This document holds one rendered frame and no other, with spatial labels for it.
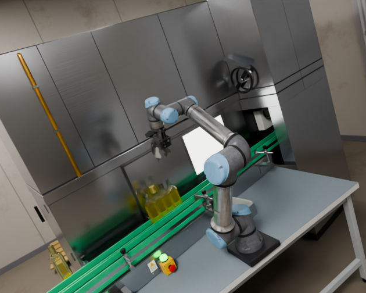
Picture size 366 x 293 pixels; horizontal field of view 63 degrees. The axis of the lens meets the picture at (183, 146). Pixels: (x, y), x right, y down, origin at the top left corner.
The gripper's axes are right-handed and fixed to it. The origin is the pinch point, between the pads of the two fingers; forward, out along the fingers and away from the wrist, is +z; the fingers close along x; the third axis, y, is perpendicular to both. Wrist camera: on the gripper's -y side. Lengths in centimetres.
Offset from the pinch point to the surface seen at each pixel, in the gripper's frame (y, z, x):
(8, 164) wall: -305, 111, -53
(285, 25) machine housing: -9, -41, 134
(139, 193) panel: -18.4, 30.7, -10.6
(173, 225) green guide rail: 11.9, 39.9, -8.5
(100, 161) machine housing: -31.3, 3.6, -23.3
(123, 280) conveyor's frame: 16, 45, -48
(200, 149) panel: -20, 28, 47
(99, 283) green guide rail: 12, 40, -59
